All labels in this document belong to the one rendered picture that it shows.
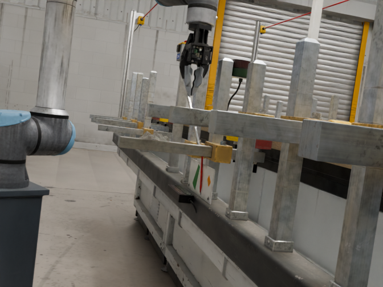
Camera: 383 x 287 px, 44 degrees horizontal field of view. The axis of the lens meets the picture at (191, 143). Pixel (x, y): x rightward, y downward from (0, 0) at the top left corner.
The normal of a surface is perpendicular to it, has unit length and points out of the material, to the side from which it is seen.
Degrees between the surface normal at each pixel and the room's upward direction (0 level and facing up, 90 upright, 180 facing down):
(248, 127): 90
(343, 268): 90
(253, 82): 90
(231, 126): 90
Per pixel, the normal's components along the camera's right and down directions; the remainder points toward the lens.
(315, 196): -0.96, -0.11
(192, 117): 0.26, 0.10
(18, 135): 0.80, 0.15
